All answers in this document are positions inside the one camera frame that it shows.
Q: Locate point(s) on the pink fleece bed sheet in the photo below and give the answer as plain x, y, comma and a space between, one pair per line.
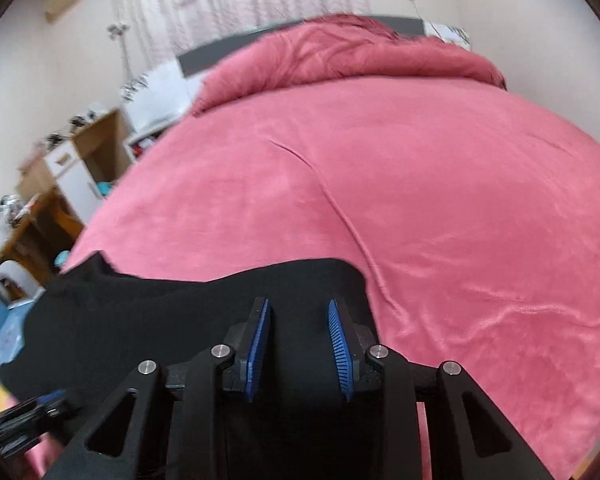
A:
430, 210

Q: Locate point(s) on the black clamp tool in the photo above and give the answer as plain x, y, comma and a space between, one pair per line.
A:
78, 121
53, 140

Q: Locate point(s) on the teal cup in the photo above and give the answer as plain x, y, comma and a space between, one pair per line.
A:
106, 190

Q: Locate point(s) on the black embroidered pants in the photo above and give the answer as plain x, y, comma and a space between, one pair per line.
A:
180, 310

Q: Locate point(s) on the grey bed headboard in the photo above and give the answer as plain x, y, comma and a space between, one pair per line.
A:
200, 57

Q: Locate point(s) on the wooden desk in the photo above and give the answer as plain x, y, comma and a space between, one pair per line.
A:
25, 242

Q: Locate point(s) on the wooden cabinet with white door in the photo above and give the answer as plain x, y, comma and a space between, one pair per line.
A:
105, 150

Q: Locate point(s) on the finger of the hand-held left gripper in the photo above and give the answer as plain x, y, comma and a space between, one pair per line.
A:
25, 427
50, 397

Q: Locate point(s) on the white grey nightstand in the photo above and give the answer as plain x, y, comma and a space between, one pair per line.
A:
155, 95
450, 34

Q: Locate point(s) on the clear plastic bag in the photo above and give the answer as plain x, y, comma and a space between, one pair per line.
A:
0, 230

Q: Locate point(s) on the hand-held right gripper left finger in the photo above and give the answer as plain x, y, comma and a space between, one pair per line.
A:
257, 355

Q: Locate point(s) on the pink duvet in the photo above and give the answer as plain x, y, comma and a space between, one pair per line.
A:
330, 50

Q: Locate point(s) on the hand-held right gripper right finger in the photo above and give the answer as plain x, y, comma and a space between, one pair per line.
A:
341, 355

